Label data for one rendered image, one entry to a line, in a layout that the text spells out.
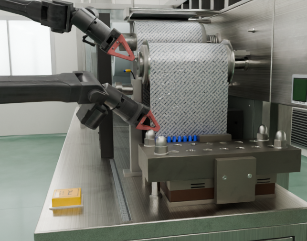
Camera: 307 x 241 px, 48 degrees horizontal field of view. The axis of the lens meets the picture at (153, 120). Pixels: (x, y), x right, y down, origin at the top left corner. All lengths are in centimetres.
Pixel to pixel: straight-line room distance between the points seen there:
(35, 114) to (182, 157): 592
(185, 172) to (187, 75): 31
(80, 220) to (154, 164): 21
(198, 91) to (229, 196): 32
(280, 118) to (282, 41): 41
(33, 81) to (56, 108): 578
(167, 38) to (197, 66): 26
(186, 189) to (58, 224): 31
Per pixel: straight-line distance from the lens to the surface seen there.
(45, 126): 666
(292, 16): 93
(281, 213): 90
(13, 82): 81
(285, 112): 130
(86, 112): 92
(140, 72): 101
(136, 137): 108
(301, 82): 87
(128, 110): 93
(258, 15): 109
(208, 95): 102
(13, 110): 671
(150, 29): 124
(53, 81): 83
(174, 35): 125
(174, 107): 100
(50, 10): 103
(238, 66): 111
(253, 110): 111
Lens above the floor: 124
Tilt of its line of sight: 9 degrees down
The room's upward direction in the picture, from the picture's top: 1 degrees counter-clockwise
